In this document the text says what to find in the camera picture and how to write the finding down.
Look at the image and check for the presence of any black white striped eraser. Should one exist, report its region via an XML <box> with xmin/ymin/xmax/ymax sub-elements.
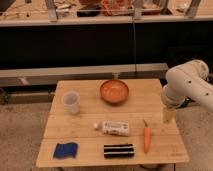
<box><xmin>104</xmin><ymin>144</ymin><xmax>134</xmax><ymax>158</ymax></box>

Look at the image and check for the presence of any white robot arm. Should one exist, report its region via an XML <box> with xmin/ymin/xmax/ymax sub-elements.
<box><xmin>161</xmin><ymin>60</ymin><xmax>213</xmax><ymax>123</ymax></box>

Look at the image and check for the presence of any orange carrot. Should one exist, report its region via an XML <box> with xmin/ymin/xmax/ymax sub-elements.
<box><xmin>143</xmin><ymin>120</ymin><xmax>151</xmax><ymax>154</ymax></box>

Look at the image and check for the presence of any white lying bottle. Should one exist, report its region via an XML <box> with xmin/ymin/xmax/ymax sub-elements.
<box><xmin>93</xmin><ymin>121</ymin><xmax>130</xmax><ymax>136</ymax></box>

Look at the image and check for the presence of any orange bowl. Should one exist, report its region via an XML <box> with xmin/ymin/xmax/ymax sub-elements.
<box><xmin>100</xmin><ymin>79</ymin><xmax>129</xmax><ymax>104</ymax></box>

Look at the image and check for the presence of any translucent plastic cup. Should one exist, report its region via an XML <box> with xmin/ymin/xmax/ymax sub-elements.
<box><xmin>61</xmin><ymin>91</ymin><xmax>80</xmax><ymax>114</ymax></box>

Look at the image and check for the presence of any blue cloth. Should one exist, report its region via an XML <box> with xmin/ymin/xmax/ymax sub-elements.
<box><xmin>53</xmin><ymin>142</ymin><xmax>78</xmax><ymax>159</ymax></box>

